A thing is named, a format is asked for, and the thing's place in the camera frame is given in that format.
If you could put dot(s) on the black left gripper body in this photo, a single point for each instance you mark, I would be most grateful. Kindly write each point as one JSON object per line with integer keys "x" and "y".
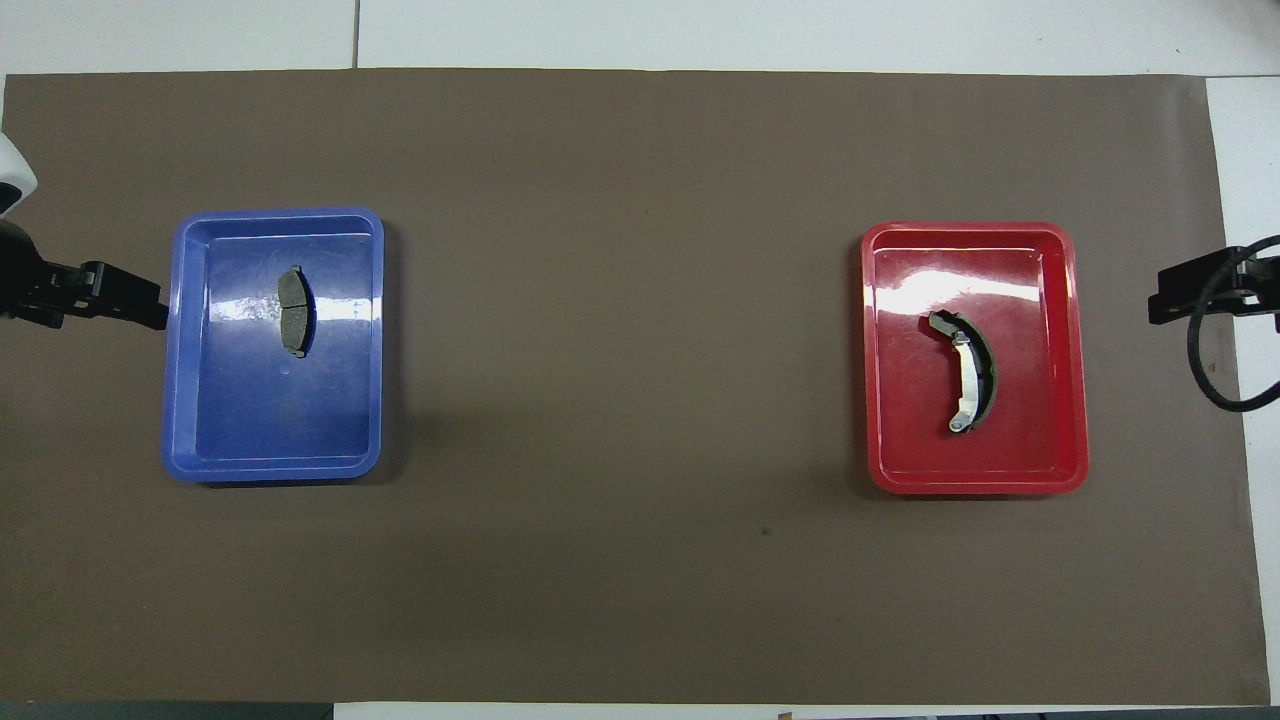
{"x": 28, "y": 275}

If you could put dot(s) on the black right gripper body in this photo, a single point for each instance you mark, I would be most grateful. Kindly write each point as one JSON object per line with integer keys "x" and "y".
{"x": 1258, "y": 272}

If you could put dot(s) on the dark brake pad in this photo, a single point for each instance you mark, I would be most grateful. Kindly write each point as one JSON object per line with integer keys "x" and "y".
{"x": 293, "y": 305}

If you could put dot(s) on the curved brake shoe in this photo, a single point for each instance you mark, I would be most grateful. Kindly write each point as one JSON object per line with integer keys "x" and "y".
{"x": 968, "y": 375}

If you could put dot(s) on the blue plastic tray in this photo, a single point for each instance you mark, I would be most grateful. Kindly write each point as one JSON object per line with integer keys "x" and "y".
{"x": 290, "y": 400}

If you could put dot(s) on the red plastic tray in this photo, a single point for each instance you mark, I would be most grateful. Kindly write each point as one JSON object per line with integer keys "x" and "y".
{"x": 1030, "y": 420}

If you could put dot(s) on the brown table mat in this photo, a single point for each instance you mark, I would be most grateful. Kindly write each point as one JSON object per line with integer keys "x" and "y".
{"x": 640, "y": 580}

